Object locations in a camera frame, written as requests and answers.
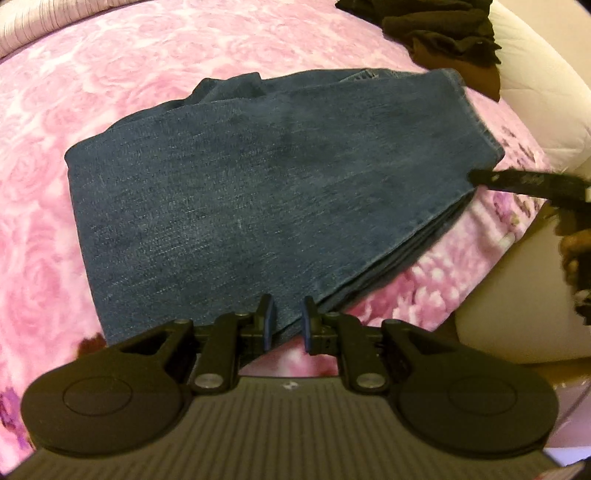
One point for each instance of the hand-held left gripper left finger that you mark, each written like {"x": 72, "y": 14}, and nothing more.
{"x": 268, "y": 323}

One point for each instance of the cream pillow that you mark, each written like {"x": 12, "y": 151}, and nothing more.
{"x": 545, "y": 78}

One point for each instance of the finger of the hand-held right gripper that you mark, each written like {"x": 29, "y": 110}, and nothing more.
{"x": 521, "y": 180}

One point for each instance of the person's right hand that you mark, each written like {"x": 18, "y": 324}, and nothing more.
{"x": 572, "y": 258}

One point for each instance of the pink floral blanket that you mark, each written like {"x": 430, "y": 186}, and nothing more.
{"x": 92, "y": 83}

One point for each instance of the pile of black clothes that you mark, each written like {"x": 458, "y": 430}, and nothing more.
{"x": 438, "y": 27}

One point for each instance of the blue denim jeans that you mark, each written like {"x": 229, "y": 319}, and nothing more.
{"x": 258, "y": 198}

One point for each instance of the white ribbed blanket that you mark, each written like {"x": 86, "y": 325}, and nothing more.
{"x": 55, "y": 23}

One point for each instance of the brown cloth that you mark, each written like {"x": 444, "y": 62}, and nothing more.
{"x": 480, "y": 76}

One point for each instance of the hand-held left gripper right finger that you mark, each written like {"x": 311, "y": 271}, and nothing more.
{"x": 307, "y": 325}

